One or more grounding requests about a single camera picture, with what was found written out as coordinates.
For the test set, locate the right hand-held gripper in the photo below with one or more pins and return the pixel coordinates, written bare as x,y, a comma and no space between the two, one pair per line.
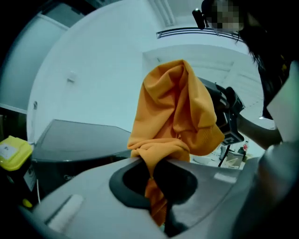
230,105

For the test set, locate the person's right forearm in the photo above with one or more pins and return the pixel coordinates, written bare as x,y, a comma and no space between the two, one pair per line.
257,133

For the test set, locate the black head camera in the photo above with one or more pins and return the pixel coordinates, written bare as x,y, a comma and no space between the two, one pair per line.
199,17

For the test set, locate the person's black shirt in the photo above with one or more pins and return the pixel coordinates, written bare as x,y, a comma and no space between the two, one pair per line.
275,77

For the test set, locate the black washing machine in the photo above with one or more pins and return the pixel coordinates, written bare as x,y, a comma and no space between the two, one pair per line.
77,140

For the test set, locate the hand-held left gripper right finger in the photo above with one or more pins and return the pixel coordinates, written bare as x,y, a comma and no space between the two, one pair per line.
210,184

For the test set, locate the black bin with yellow lid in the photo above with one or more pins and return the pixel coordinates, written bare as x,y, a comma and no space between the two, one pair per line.
14,151

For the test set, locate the person's head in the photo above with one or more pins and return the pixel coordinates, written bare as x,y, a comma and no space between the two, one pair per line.
225,15

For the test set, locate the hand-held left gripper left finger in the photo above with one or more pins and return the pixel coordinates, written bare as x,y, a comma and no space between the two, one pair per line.
93,198

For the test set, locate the orange garment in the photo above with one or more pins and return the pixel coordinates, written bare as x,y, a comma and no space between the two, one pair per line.
172,105

